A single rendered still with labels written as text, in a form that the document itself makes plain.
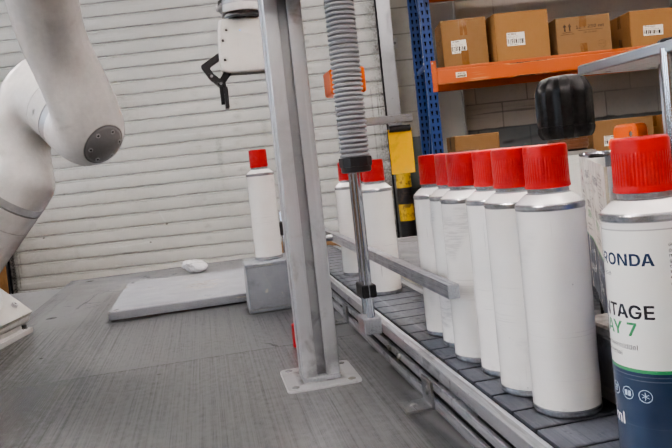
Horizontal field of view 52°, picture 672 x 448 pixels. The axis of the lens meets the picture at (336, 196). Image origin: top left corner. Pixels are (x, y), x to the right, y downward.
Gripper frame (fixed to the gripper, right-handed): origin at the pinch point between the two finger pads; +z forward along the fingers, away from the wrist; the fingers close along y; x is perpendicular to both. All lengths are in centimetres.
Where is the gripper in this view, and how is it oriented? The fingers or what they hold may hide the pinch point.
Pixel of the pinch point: (251, 101)
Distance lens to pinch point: 129.1
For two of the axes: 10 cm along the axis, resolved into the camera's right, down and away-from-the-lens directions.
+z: 1.1, 9.9, 0.5
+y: 9.8, -1.1, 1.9
